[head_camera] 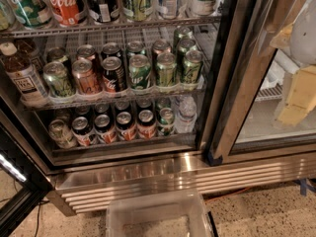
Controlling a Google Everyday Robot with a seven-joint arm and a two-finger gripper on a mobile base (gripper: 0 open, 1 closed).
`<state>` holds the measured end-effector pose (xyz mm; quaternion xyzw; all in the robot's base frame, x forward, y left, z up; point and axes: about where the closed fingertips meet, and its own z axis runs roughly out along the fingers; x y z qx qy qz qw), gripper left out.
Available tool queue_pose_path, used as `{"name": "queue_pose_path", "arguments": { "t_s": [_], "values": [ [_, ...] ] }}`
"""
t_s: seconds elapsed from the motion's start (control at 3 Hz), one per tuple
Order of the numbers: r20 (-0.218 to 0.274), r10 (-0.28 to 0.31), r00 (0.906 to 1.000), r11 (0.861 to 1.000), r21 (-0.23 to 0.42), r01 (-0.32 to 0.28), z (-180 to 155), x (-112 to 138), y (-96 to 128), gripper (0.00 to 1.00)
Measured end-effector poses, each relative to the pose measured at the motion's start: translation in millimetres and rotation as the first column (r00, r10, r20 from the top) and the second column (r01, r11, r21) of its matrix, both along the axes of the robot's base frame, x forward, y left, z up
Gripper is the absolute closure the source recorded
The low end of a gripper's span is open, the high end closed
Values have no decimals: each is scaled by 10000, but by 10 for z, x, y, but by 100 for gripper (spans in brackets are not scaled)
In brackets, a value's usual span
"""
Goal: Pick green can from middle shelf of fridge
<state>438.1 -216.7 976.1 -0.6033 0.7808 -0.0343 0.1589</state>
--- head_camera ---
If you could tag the green can behind 7up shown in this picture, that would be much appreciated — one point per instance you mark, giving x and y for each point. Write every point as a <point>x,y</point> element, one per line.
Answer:
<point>135,47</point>

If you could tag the dark green can second row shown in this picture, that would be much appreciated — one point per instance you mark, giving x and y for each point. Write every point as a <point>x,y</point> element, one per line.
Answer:
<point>59,54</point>

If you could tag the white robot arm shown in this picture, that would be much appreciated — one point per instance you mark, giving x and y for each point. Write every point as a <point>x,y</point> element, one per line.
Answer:
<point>302,45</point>

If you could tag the pale green can front left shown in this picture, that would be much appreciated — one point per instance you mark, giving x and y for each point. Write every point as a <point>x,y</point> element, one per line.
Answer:
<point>57,79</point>

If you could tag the teal label bottle top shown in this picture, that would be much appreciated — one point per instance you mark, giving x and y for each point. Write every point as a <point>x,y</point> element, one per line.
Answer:
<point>32,14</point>

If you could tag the black can second row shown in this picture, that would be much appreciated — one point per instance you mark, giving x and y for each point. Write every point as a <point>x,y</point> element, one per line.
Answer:
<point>111,49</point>

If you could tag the coke can bottom front right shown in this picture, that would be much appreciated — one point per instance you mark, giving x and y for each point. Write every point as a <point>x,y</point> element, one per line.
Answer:
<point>146,124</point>

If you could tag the iced tea bottle front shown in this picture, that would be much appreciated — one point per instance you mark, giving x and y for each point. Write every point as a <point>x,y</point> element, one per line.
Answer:
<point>23,74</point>

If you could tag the orange can second row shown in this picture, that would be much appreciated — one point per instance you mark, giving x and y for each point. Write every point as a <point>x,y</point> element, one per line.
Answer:
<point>87,51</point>

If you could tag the iced tea bottle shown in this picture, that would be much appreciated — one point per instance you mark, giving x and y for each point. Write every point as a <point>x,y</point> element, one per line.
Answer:
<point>29,47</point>
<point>23,74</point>

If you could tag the green bottle top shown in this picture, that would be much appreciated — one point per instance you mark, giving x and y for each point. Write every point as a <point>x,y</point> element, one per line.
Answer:
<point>137,10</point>

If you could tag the orange soda can front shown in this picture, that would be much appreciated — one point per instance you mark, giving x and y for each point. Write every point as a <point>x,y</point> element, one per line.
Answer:
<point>85,77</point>

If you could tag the middle wire shelf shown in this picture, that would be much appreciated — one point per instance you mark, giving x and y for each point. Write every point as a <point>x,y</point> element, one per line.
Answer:
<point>78,100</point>

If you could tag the black coke can front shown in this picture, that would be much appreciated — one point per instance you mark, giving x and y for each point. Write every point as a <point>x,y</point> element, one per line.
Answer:
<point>113,75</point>

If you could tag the wire shelf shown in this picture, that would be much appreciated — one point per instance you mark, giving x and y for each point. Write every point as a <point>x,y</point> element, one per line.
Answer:
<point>17,34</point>
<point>78,100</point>

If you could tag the top wire shelf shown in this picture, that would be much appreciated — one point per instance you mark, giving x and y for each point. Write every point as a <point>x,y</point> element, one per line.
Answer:
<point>17,34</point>

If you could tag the iced tea bottle rear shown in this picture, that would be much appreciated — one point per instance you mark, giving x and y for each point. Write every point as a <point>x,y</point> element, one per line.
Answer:
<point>29,47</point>

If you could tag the green ginger ale can front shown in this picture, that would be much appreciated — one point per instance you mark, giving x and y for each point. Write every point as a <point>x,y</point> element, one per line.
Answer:
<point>166,69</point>

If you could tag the open black fridge door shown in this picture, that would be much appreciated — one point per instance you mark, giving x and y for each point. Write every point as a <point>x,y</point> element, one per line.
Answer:
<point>23,187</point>

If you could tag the clear plastic bin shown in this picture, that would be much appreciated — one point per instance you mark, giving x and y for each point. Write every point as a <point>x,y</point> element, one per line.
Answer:
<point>171,214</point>

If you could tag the black cola bottle top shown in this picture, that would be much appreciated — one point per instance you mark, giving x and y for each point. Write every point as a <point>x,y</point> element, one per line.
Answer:
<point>103,11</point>

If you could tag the coke can bottom far left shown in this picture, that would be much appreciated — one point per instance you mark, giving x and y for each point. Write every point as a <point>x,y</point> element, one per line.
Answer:
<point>84,132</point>

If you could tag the coke can bottom front left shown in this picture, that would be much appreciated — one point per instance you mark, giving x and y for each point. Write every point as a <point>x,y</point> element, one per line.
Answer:
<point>105,129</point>

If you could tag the green 7up can front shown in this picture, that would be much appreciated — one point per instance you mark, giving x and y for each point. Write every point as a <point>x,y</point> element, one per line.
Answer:
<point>139,72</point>

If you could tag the stainless steel fridge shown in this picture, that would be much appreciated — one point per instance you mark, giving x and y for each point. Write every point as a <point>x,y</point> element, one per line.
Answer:
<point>237,140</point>

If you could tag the maroon can second row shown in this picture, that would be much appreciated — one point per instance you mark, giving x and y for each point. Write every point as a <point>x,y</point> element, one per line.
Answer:
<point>158,47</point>

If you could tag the clear label bottle top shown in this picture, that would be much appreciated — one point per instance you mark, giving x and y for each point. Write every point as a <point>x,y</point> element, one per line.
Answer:
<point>169,9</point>

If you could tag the coke can bottom front middle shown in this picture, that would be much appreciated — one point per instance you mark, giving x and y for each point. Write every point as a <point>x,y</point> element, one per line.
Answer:
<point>126,126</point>

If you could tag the water bottle bottom shelf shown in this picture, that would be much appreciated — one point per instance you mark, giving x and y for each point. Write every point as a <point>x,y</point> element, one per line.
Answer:
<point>186,115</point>

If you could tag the pale can bottom left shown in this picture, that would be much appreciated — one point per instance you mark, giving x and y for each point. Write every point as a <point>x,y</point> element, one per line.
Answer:
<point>62,135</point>

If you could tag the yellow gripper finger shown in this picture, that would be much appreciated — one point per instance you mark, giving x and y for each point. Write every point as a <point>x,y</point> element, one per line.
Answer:
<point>282,39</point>
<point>301,96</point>

